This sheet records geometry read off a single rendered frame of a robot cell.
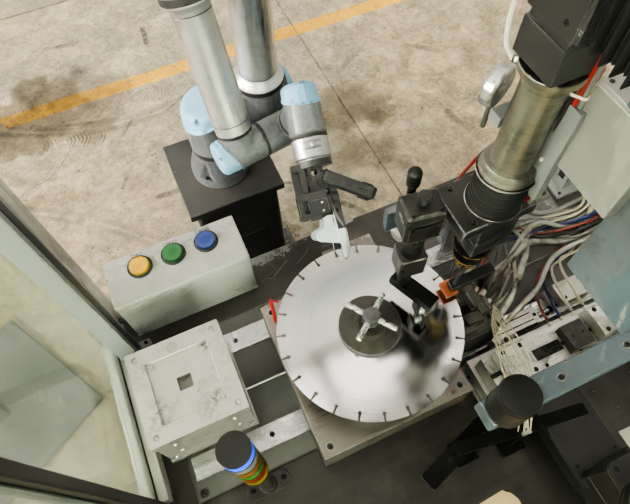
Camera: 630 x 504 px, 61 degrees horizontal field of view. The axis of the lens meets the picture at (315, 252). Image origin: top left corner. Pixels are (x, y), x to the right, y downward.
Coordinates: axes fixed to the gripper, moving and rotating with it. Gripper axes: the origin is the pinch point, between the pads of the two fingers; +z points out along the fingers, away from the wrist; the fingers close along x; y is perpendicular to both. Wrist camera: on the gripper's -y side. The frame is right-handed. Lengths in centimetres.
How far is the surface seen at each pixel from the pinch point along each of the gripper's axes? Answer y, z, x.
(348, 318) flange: 3.6, 9.7, 14.8
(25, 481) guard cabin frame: 42, 10, 55
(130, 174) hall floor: 67, -44, -132
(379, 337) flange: -0.7, 13.6, 17.3
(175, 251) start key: 33.1, -8.2, -2.3
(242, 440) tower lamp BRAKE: 23, 16, 42
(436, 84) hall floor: -78, -58, -142
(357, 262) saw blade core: -1.0, 1.1, 8.1
